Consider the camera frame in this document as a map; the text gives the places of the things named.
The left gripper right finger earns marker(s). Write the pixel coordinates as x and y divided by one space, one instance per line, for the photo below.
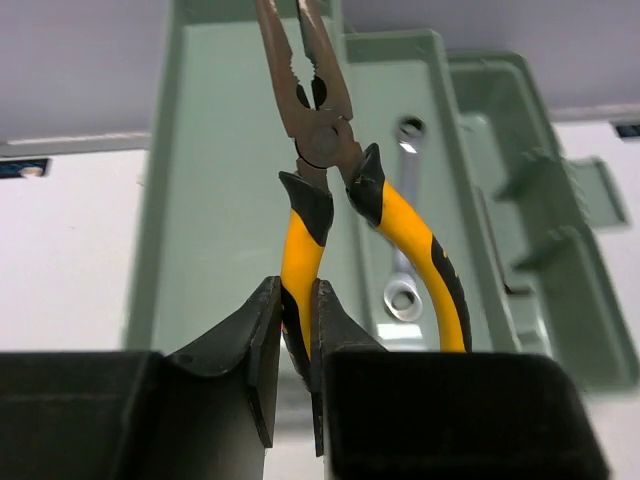
381 414

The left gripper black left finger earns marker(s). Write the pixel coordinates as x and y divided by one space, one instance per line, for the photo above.
206 411

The large silver ratchet wrench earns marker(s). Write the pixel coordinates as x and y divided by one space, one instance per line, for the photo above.
401 294

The yellow handled pliers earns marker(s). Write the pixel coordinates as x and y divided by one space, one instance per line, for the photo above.
319 126

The green toolbox with clear lid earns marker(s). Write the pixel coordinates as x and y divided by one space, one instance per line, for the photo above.
427 189

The left blue table sticker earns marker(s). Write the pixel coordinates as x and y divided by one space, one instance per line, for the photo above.
24 167

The blue table sticker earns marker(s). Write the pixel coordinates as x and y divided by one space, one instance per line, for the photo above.
627 131
24 167

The right blue table sticker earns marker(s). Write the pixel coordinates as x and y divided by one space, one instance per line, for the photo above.
627 131

